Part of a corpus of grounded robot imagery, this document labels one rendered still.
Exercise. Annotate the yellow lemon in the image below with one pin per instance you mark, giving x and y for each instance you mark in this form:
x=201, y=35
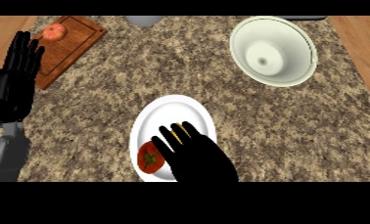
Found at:
x=176, y=131

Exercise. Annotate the white plate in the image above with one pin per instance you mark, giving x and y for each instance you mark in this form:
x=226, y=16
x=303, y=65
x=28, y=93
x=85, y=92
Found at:
x=165, y=113

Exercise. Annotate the brown wooden cutting board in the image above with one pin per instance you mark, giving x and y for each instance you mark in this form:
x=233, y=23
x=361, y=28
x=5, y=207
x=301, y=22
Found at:
x=66, y=48

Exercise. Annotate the white bowl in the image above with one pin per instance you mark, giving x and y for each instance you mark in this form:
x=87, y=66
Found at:
x=272, y=50

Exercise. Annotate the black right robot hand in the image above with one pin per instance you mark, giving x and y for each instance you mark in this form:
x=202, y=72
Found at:
x=199, y=159

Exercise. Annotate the red apple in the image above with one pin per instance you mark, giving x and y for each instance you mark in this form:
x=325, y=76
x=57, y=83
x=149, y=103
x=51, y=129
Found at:
x=53, y=32

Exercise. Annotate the grey rounded object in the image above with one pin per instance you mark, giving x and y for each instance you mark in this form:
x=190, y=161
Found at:
x=142, y=20

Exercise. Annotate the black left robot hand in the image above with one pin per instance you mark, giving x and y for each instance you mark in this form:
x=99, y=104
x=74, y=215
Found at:
x=17, y=78

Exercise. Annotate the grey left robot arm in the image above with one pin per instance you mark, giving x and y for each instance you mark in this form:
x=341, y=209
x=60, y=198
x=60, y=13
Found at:
x=10, y=149

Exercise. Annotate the dark grey flat object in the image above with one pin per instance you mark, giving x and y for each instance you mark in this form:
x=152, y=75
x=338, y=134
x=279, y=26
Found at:
x=300, y=17

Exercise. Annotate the red tomato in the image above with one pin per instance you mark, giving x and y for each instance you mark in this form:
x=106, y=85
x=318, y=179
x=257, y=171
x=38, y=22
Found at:
x=149, y=157

